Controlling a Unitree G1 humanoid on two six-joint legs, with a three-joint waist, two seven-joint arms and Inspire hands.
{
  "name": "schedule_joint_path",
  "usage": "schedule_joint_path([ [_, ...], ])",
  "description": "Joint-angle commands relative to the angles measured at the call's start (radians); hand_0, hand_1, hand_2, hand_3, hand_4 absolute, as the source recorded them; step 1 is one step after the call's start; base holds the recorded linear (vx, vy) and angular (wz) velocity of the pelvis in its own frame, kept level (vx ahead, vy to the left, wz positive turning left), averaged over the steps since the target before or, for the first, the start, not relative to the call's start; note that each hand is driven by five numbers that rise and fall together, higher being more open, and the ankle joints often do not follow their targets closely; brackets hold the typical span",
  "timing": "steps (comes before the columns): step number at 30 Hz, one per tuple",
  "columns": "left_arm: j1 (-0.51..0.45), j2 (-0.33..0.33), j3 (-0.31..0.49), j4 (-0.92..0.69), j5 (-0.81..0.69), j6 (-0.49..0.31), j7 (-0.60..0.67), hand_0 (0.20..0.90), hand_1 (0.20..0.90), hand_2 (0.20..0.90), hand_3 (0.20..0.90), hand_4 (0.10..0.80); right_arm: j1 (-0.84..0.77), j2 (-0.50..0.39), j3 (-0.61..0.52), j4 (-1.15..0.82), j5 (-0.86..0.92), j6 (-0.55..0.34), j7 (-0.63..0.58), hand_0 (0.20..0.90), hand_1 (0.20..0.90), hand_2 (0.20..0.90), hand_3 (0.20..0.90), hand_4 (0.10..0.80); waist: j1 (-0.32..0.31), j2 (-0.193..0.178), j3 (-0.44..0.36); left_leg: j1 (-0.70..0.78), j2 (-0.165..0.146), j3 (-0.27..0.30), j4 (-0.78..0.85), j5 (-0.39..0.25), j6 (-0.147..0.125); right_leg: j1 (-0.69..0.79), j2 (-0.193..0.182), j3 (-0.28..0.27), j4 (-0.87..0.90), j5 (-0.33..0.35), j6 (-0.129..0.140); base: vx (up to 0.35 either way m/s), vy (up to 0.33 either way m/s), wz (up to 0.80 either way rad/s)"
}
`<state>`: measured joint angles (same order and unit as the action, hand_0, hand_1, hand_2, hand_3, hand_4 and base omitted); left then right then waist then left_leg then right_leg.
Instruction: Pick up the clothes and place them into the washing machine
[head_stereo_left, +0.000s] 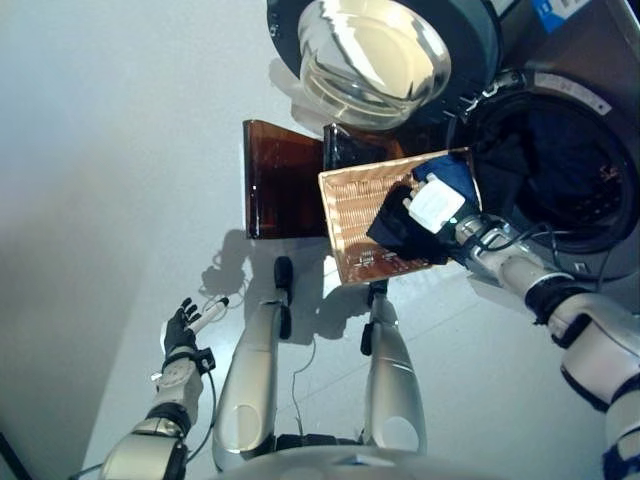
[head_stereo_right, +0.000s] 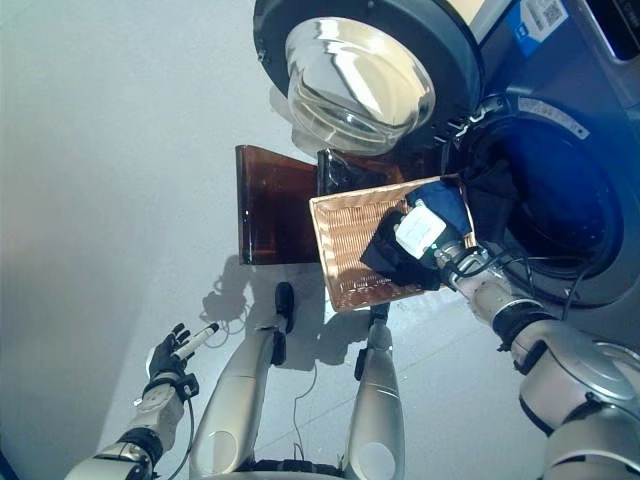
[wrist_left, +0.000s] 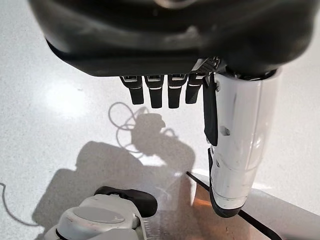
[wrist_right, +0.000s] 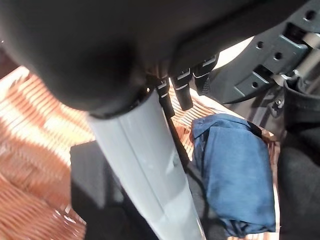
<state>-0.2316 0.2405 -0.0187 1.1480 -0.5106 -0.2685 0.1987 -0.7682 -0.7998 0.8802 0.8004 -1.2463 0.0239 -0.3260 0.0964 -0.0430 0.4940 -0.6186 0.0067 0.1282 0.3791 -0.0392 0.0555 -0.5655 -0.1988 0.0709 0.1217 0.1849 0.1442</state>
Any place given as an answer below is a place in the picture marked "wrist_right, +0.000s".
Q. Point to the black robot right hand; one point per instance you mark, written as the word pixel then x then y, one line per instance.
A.
pixel 87 50

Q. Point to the rectangular wicker laundry basket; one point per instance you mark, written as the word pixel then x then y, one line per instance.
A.
pixel 30 150

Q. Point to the blue garment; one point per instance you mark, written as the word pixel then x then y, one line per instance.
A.
pixel 237 175

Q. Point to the black garment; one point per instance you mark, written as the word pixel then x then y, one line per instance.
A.
pixel 85 175
pixel 300 175

